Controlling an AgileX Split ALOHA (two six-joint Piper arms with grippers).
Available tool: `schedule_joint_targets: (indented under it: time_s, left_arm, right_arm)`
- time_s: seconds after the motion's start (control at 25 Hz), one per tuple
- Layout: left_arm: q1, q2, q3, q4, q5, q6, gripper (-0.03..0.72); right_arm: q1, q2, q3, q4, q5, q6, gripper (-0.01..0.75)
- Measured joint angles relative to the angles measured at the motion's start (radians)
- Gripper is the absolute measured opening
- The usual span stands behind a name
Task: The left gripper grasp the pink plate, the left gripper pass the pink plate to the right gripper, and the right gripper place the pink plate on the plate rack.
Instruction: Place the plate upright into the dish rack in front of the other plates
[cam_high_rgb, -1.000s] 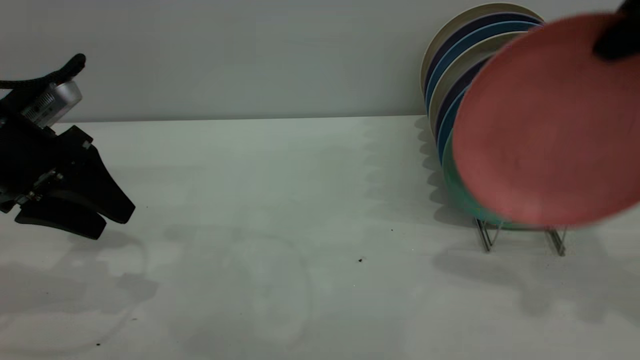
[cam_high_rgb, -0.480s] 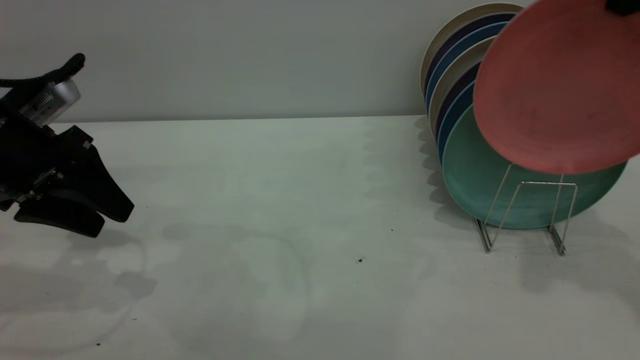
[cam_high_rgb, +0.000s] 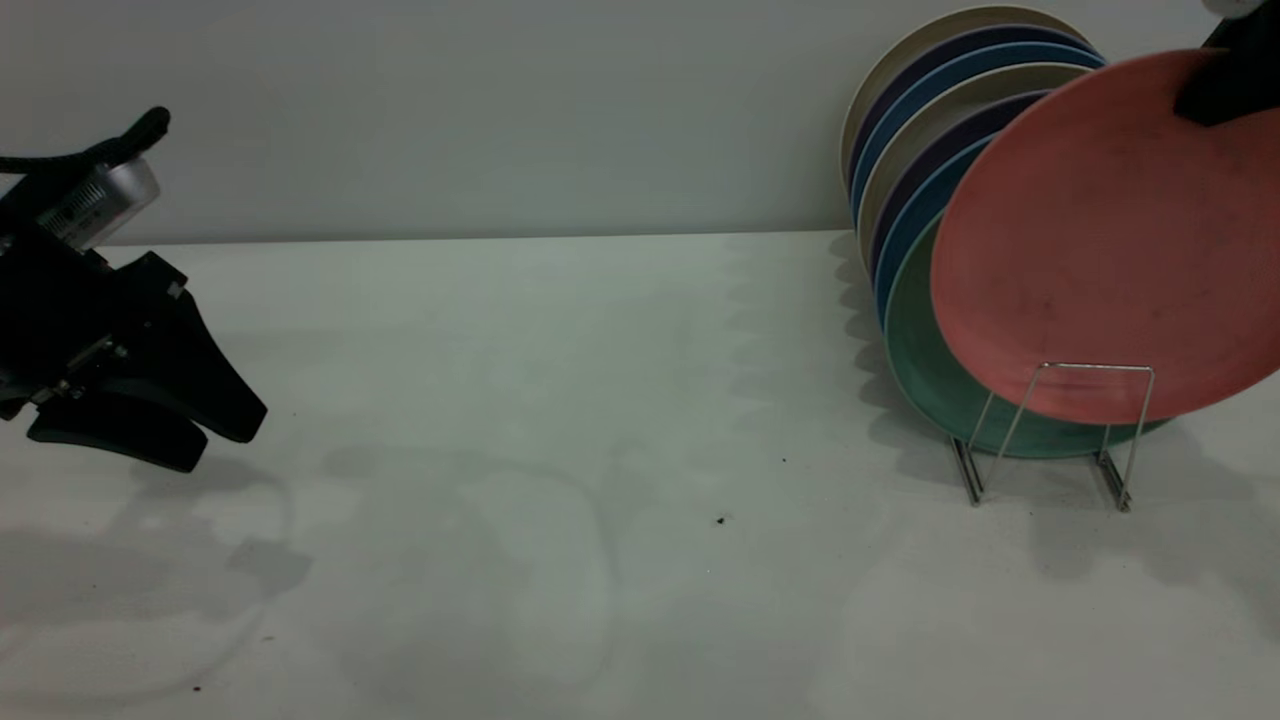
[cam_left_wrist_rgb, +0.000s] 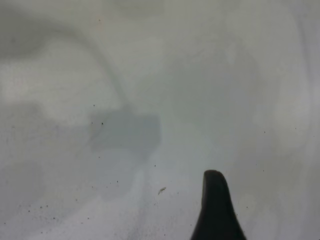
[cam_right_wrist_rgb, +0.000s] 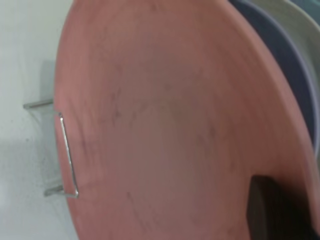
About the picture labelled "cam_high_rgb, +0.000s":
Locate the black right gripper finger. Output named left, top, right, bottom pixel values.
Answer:
left=1175, top=12, right=1280, bottom=126

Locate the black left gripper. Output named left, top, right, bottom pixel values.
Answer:
left=0, top=180, right=269, bottom=473

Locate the pink round plate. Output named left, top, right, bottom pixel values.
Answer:
left=930, top=48, right=1280, bottom=424

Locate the beige round plate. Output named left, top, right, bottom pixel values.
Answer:
left=857, top=62, right=1096, bottom=256
left=840, top=5, right=1091, bottom=181

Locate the dark purple round plate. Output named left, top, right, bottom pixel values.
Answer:
left=847, top=25, right=1101, bottom=186
left=868, top=90, right=1051, bottom=281

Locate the blue round plate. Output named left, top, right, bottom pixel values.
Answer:
left=875, top=135, right=996, bottom=326
left=850, top=42, right=1107, bottom=216

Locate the green round plate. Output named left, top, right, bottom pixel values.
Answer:
left=884, top=215, right=1171, bottom=461

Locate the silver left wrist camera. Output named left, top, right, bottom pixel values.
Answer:
left=35, top=158, right=161, bottom=251

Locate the black braided cable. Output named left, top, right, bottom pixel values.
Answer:
left=0, top=106, right=171, bottom=176

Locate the metal wire plate rack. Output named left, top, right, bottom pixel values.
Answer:
left=948, top=363, right=1156, bottom=514

